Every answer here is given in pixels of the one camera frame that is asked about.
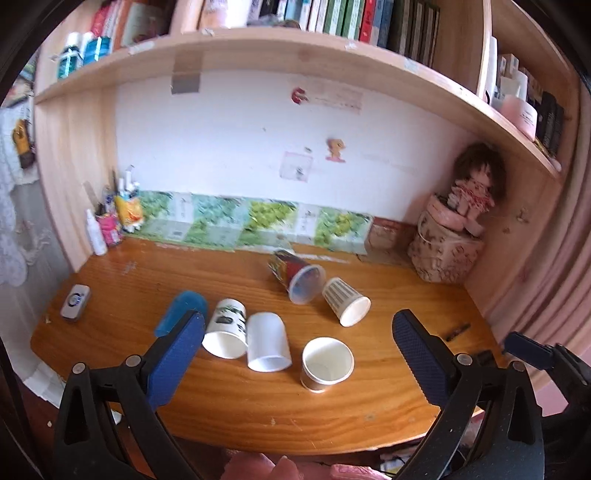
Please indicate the clear cup with colourful print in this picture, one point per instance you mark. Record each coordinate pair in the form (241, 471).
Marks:
(295, 277)

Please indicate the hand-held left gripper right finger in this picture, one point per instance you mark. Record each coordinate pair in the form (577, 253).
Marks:
(418, 355)

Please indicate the floral fabric basket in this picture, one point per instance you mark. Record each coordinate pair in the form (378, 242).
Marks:
(443, 254)

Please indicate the white cup with green print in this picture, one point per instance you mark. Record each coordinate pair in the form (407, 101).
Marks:
(226, 334)

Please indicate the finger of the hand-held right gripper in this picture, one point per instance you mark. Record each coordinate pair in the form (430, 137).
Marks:
(526, 348)

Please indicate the cartoon figure wall sticker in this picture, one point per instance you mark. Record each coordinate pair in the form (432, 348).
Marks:
(335, 150)

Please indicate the white spray bottle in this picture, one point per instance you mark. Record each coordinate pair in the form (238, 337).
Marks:
(96, 233)

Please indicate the pink round box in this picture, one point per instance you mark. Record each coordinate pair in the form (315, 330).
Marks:
(445, 212)

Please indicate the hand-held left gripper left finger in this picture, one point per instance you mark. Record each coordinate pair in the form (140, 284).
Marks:
(178, 355)

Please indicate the pink cream jar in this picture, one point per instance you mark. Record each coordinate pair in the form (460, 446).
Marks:
(519, 113)

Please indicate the yellow pen holder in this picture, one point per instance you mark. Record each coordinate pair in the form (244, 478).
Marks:
(128, 207)

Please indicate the grey tape patch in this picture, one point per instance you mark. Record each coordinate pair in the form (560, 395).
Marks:
(184, 83)

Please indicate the white striped paper cup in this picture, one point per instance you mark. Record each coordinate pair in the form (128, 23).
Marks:
(345, 301)

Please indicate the black comb set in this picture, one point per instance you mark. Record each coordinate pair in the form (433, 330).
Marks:
(549, 120)

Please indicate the blue plastic cup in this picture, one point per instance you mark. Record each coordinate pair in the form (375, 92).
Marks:
(180, 314)

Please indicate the yellow hanging pouch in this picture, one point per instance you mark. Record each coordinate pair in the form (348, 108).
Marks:
(21, 138)

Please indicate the brown cardboard piece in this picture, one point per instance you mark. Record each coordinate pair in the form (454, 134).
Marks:
(385, 235)

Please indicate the green leaf printed paper strip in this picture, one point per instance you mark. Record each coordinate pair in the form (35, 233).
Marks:
(258, 221)

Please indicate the red wall sticker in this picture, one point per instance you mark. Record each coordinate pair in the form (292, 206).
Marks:
(299, 94)

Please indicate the pink pen holder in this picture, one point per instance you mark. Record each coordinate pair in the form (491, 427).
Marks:
(110, 228)

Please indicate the plain white cup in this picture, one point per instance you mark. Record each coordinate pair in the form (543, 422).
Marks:
(268, 341)

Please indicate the white lace cloth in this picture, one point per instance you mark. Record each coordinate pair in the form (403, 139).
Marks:
(14, 230)

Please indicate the rag doll with brown hair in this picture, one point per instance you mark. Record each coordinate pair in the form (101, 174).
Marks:
(475, 182)

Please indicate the tall white bottle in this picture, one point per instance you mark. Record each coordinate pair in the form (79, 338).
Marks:
(490, 69)

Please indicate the teal and white bottle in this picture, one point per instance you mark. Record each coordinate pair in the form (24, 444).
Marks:
(98, 48)
(69, 55)

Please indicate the upright white paper cup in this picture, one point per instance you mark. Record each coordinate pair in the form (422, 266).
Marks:
(327, 364)

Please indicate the row of books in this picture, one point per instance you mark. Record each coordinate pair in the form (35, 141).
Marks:
(341, 16)

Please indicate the pink curtain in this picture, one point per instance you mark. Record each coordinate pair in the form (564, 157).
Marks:
(554, 258)

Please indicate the small grey device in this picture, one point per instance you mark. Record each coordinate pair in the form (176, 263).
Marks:
(75, 301)

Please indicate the pink cloth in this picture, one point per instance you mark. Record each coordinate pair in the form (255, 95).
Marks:
(258, 466)

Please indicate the wooden bookshelf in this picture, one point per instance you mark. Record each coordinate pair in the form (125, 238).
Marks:
(277, 50)

